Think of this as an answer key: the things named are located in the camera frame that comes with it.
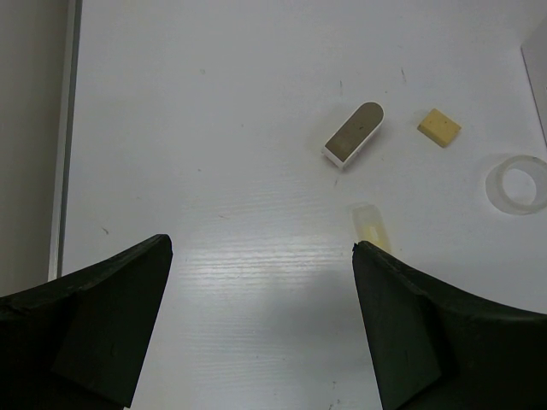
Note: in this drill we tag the clear tape roll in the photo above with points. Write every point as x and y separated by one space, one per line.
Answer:
517 185

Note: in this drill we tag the aluminium frame rail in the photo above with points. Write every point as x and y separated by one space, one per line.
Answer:
64 141

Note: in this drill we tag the pastel yellow highlighter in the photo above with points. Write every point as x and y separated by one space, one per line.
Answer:
369 225

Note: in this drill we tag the white left organizer container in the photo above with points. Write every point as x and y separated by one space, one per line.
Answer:
534 51

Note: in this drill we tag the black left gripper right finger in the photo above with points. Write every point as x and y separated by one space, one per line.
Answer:
434 346

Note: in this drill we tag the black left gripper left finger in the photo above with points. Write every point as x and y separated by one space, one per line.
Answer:
79 341

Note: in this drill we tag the small yellow eraser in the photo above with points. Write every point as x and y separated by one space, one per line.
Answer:
439 128

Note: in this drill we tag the pink white stapler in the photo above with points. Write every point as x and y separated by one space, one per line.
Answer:
347 142

